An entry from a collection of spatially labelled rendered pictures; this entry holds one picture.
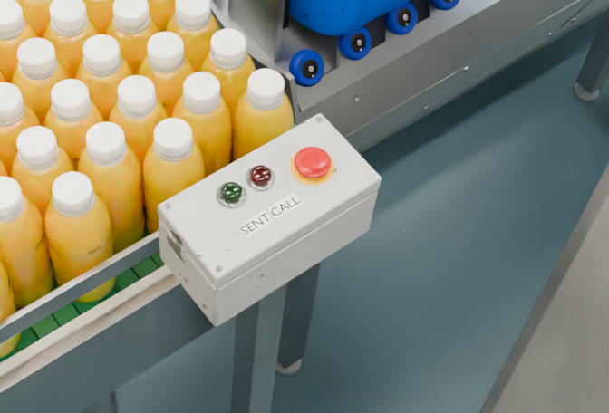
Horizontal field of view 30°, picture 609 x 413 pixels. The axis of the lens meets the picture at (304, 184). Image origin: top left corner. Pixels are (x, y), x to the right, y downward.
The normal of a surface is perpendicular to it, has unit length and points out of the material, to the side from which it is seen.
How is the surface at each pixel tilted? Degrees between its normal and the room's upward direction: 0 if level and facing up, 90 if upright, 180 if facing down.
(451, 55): 70
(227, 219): 0
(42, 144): 0
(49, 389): 90
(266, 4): 90
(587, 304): 90
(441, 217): 0
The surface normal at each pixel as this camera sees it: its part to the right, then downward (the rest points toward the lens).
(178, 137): 0.07, -0.56
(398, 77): 0.60, 0.45
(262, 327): 0.61, 0.68
